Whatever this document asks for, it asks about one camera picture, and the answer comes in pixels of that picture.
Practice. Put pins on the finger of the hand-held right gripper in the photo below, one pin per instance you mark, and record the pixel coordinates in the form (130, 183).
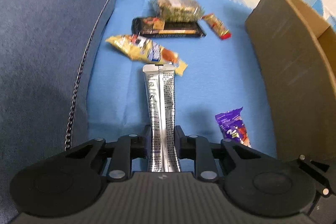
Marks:
(316, 171)

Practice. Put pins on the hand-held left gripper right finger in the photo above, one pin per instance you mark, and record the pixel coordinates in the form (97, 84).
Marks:
(178, 140)

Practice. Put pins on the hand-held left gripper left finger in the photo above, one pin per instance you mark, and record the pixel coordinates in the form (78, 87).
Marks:
(147, 138)

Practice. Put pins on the silver stick snack packet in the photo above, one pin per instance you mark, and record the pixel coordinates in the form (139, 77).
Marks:
(161, 108)

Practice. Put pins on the purple snack packet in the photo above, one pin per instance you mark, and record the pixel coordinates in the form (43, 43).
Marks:
(233, 129)

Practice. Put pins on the yellow snack packet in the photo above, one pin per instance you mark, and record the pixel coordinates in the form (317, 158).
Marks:
(136, 48)

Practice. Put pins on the brown cardboard box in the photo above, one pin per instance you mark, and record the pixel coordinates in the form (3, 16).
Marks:
(288, 69)

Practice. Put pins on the black snack packet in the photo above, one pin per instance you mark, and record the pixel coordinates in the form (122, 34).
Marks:
(170, 29)

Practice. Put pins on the small orange snack packet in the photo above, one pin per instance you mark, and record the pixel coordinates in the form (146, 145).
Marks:
(216, 26)

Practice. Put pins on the clear bag of mixed nuts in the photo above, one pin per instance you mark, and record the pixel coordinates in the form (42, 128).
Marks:
(176, 8)

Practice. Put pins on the blue fan-print sheet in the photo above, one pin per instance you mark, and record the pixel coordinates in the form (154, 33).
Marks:
(210, 77)

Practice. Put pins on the blue fabric sofa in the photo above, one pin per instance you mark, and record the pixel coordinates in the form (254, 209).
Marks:
(39, 43)

